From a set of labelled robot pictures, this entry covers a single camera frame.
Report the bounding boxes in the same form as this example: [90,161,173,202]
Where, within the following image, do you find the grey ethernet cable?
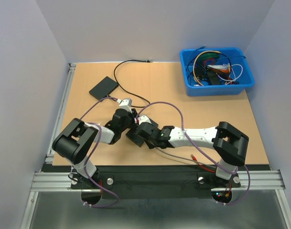
[152,146,219,169]

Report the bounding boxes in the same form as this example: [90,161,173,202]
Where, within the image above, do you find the black network switch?
[89,76,119,100]
[126,119,159,147]

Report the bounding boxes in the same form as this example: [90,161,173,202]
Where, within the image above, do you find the red ethernet cable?
[190,154,217,173]

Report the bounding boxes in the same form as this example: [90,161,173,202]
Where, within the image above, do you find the black power cable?
[106,59,152,108]

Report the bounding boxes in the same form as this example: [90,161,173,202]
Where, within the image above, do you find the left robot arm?
[52,108,137,188]

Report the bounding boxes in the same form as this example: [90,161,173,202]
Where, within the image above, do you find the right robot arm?
[136,121,249,186]

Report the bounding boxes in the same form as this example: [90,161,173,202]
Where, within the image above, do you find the blue plastic bin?
[179,47,255,96]

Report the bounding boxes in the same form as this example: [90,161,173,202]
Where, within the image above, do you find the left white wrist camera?
[117,98,132,112]

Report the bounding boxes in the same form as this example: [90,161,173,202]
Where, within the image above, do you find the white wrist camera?
[117,98,132,112]
[135,115,151,125]

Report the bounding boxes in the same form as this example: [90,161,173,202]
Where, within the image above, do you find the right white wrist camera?
[135,115,151,125]

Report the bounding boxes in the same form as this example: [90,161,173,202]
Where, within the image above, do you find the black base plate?
[39,164,241,200]

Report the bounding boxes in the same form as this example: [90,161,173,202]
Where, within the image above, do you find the tangled cables in bin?
[185,45,247,87]

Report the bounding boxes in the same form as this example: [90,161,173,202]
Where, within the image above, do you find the aluminium frame rail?
[31,171,285,192]

